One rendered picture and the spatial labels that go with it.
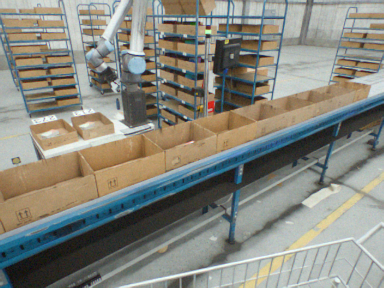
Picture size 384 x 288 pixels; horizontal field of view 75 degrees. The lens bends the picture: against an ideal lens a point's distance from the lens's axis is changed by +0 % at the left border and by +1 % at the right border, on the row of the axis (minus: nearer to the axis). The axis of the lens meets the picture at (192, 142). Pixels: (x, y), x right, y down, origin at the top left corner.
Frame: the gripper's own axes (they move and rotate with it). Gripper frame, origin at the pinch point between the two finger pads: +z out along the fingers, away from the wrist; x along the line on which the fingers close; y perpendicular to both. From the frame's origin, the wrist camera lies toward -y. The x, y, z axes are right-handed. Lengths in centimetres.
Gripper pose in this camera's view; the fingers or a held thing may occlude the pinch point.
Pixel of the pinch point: (117, 89)
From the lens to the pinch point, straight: 234.0
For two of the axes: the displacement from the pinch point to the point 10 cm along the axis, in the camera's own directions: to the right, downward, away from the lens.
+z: 5.0, 6.7, 5.4
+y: 8.6, -4.3, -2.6
